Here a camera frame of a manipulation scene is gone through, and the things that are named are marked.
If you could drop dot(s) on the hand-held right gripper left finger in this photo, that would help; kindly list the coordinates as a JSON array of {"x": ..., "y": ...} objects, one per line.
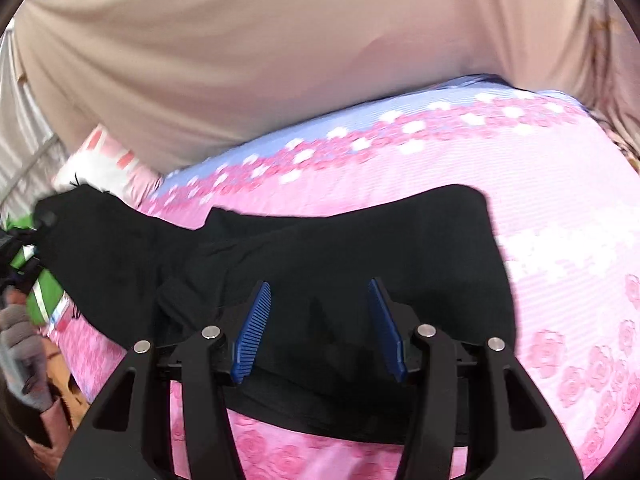
[{"x": 254, "y": 332}]

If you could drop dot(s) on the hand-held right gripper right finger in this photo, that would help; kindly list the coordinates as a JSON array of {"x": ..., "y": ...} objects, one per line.
[{"x": 386, "y": 332}]

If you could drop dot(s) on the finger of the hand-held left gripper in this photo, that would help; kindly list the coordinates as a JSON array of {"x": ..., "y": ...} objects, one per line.
[{"x": 46, "y": 220}]

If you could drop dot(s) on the black pants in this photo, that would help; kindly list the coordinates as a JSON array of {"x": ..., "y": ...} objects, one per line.
[{"x": 325, "y": 255}]

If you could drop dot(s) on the person's left forearm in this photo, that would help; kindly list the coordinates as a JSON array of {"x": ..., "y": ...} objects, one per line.
[{"x": 50, "y": 430}]

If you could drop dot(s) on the person's left hand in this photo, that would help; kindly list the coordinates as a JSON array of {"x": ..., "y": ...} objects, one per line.
[{"x": 22, "y": 355}]

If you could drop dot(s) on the pink cartoon rabbit pillow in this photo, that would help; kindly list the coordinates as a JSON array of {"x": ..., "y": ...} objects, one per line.
[{"x": 107, "y": 165}]

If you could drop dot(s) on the pink floral bed sheet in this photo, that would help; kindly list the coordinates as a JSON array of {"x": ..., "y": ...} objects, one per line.
[{"x": 550, "y": 200}]

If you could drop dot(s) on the beige cloth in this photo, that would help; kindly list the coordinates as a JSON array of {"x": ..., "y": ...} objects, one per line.
[{"x": 250, "y": 50}]

